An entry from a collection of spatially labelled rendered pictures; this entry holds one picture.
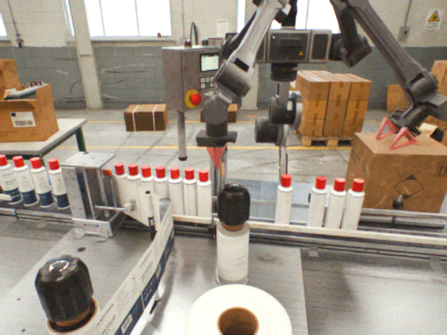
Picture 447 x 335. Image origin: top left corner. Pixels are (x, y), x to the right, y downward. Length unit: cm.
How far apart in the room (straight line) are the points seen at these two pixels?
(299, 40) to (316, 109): 295
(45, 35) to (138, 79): 191
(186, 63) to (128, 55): 573
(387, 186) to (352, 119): 337
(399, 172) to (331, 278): 49
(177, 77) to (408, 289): 94
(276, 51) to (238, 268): 105
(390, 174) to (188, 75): 82
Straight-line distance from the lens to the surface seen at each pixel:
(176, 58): 99
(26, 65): 757
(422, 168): 134
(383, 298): 106
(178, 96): 101
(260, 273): 96
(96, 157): 110
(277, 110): 160
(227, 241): 80
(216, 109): 70
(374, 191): 132
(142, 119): 515
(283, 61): 157
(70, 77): 718
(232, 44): 134
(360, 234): 114
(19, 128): 264
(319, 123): 450
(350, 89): 454
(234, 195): 73
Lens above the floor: 153
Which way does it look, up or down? 25 degrees down
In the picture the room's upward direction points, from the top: straight up
